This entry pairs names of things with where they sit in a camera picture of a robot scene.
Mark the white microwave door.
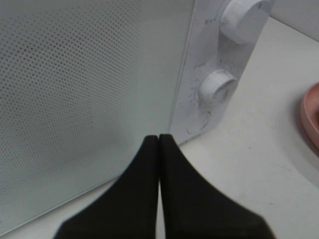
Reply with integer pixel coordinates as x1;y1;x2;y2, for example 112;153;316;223
0;0;194;235

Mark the upper white power knob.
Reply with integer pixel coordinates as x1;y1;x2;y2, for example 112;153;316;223
219;0;273;44

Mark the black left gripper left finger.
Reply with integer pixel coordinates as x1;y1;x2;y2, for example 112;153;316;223
55;135;159;239

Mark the white timer knob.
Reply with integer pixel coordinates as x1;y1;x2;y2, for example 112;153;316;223
198;69;238;107

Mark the round white door button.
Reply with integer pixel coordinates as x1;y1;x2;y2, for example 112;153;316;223
187;111;211;134

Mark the pink round plate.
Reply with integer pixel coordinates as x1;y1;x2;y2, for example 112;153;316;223
300;83;319;150

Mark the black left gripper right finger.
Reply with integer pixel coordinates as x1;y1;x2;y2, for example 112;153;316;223
159;134;273;239

